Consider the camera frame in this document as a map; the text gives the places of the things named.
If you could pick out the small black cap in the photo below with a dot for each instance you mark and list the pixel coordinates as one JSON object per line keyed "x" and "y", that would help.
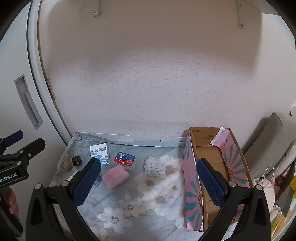
{"x": 76, "y": 160}

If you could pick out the blue floral cloth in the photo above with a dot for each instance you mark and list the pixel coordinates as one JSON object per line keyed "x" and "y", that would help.
{"x": 138, "y": 199}

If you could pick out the white packet with blue label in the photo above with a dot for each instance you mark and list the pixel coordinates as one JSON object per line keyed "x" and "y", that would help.
{"x": 99, "y": 151}

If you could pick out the person's left hand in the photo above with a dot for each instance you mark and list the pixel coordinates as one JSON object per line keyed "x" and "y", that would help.
{"x": 13, "y": 205}

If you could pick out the patterned folded face mask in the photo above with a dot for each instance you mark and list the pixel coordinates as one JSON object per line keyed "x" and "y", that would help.
{"x": 154, "y": 167}

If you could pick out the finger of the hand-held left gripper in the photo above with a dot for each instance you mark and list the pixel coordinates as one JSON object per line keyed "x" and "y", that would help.
{"x": 12, "y": 138}
{"x": 30, "y": 148}

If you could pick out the blue and red floss packet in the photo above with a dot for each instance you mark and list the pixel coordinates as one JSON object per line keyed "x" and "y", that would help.
{"x": 124, "y": 160}

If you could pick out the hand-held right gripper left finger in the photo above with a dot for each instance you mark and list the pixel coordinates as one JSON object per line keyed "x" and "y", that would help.
{"x": 87, "y": 180}

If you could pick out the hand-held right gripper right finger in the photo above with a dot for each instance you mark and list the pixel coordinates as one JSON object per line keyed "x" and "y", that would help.
{"x": 210, "y": 183}

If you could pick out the pink fluffy towel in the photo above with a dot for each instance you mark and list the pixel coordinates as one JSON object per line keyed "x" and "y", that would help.
{"x": 115, "y": 176}

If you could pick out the pink striped cardboard box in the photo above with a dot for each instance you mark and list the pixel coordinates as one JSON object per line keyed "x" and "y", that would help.
{"x": 193, "y": 176}

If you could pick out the white wall bracket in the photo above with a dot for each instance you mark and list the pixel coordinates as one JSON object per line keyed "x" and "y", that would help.
{"x": 240, "y": 12}
{"x": 97, "y": 7}

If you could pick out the small beige cap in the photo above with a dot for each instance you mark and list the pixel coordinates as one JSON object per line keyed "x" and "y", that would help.
{"x": 66, "y": 164}

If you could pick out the small blue packet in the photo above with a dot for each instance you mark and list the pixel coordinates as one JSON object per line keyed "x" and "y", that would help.
{"x": 99, "y": 180}

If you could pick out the yellow floral blanket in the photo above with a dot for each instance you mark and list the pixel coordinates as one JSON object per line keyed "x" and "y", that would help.
{"x": 288, "y": 220}

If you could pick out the white cabinet door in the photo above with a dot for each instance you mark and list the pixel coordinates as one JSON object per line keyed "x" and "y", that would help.
{"x": 13, "y": 58}

